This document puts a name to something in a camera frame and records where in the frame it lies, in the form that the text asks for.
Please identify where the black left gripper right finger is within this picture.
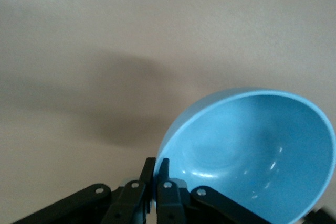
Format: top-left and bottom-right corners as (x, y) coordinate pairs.
(156, 157), (268, 224)

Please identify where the blue bowl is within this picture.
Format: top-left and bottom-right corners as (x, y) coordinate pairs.
(156, 87), (336, 224)

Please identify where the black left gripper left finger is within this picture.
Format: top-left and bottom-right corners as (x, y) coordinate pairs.
(13, 157), (156, 224)

